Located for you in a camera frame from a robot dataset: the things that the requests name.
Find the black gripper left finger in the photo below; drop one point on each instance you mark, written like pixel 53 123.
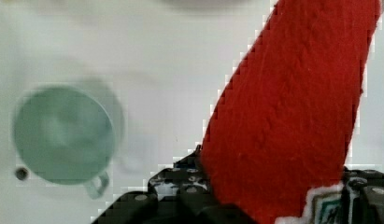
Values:
pixel 181 194

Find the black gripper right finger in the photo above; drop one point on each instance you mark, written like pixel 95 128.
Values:
pixel 362 200

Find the red plush ketchup bottle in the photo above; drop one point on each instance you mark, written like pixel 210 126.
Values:
pixel 283 124

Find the green metal cup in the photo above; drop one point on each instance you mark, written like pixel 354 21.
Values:
pixel 69 133

